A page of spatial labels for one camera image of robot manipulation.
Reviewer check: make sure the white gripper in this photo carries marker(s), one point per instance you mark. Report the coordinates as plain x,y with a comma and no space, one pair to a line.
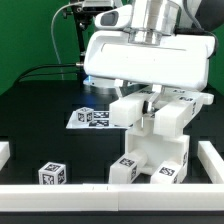
180,61

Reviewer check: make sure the white chair back frame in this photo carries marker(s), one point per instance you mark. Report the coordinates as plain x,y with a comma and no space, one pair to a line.
169,115

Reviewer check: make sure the white chair seat block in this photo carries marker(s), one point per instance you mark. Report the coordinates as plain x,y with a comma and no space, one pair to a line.
159,149

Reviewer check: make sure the small white tagged cube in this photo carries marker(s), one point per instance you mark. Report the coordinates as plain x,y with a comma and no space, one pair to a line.
52,174
85,114

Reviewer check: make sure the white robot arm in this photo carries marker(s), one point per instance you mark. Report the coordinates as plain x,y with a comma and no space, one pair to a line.
151,20

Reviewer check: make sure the white base tag sheet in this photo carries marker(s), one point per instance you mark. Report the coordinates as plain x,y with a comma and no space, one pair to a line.
100,121

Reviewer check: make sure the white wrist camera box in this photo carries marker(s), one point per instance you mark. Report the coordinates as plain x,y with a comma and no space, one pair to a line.
116,19

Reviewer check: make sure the overhead camera on stand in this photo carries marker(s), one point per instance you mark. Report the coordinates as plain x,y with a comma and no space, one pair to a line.
92,6

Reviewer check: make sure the black camera stand pole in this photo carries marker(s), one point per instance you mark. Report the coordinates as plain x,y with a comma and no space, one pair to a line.
82,21

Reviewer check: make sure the white right fence rail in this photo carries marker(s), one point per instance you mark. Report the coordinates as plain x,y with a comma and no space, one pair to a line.
211,161

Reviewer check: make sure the white fence rail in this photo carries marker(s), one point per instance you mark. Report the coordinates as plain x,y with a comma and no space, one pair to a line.
4,153
106,197
211,161

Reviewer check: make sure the white front fence rail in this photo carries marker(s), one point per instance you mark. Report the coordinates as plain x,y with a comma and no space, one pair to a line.
106,197

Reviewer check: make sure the white left fence rail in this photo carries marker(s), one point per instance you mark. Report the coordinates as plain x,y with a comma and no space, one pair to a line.
4,153

